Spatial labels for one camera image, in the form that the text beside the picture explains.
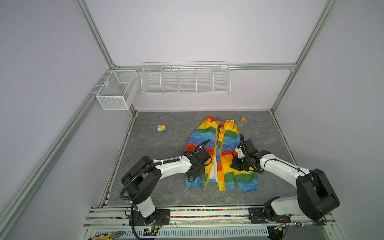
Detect rainbow striped jacket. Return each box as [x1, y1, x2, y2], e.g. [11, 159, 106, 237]
[186, 117, 259, 193]

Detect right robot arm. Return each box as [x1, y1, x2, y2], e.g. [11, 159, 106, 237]
[231, 135, 340, 223]

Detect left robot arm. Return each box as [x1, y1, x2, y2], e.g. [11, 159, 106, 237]
[119, 139, 213, 226]

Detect yellow white small toy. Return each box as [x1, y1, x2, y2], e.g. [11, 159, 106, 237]
[157, 125, 166, 132]

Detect white mesh box basket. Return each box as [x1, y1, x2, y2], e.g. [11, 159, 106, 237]
[96, 70, 140, 111]

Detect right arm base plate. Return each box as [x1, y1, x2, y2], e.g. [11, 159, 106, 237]
[248, 207, 291, 224]

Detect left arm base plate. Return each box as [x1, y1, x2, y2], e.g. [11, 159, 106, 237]
[129, 209, 171, 226]

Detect green handled ratchet tool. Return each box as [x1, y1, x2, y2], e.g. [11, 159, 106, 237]
[294, 220, 326, 228]

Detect white wire shelf basket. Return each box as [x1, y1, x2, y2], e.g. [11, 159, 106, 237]
[141, 62, 232, 94]

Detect white slotted cable duct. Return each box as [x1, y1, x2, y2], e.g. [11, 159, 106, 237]
[95, 226, 270, 239]

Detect yellow handled pliers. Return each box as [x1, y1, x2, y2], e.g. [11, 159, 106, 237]
[89, 231, 125, 240]

